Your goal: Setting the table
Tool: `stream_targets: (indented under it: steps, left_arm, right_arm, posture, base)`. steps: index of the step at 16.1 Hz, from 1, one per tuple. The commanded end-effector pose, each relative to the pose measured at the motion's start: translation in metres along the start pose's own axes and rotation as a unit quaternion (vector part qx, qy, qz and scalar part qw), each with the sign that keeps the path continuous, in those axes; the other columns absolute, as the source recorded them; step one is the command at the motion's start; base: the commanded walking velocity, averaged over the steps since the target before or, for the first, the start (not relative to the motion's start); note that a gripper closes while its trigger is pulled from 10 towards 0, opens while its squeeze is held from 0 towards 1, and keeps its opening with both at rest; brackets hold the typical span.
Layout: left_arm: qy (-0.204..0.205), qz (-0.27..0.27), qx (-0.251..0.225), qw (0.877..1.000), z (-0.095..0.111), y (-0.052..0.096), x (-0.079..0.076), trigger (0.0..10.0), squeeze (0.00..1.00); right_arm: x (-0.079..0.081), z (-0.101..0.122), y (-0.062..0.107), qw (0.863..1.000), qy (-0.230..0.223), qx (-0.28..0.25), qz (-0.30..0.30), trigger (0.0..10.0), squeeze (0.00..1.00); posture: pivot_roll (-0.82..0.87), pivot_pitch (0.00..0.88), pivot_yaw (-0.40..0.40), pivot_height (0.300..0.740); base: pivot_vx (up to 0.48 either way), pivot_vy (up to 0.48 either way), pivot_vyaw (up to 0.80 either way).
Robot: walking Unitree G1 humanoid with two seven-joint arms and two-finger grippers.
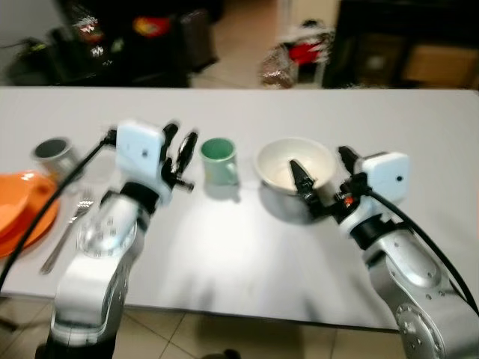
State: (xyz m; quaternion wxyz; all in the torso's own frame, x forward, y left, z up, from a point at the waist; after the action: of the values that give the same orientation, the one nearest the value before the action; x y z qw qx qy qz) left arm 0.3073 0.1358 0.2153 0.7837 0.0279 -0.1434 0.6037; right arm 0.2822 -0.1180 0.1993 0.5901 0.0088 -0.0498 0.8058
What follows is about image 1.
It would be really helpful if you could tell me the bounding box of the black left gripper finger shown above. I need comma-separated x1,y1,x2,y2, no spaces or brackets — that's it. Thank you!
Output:
162,121,181,171
177,131,201,177

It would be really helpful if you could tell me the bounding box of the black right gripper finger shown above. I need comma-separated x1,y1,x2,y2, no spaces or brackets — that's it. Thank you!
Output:
290,159,318,200
338,145,363,180

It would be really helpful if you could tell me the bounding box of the white bowl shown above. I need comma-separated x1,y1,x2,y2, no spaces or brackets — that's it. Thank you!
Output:
255,137,338,224

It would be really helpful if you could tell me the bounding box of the green mug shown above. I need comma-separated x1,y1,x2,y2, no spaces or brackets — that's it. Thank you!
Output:
200,138,241,188

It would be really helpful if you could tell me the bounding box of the black shelf with items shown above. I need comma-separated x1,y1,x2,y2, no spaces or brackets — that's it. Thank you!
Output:
6,0,221,88

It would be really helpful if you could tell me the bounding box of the brown patterned bag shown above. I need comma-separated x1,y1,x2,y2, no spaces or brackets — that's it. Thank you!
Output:
259,43,302,89

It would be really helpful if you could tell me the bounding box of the grey metal cup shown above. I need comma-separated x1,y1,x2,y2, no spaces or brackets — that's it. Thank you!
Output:
32,138,82,182

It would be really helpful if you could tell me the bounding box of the red and white bag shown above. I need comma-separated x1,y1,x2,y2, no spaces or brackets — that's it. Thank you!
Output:
284,21,335,70

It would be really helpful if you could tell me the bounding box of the silver fork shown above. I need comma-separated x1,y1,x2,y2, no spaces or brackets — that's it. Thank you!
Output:
40,194,95,275

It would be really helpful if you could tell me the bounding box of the black cabinet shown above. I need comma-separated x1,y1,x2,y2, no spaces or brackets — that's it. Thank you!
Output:
323,0,479,90

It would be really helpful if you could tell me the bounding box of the brown cardboard box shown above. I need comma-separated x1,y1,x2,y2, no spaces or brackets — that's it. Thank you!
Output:
403,43,479,86

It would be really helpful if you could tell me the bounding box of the orange plate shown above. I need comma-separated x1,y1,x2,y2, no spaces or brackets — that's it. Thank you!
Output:
0,171,60,260

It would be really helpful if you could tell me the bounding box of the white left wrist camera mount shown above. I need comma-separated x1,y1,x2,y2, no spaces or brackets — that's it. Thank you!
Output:
115,120,168,204

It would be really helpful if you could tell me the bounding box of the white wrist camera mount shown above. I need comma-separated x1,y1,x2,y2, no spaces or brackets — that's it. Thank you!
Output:
358,152,412,227
115,120,168,204

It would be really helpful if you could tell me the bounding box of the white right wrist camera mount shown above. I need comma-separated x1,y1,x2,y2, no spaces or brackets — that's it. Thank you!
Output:
358,152,412,227

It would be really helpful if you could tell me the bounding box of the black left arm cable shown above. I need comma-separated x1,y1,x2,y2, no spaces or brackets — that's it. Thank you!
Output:
0,129,119,294

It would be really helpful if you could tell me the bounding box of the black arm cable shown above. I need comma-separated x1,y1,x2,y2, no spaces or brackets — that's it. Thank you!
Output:
0,129,119,294
365,190,479,316

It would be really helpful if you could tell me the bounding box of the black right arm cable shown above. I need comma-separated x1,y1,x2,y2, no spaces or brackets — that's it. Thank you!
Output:
365,190,479,316

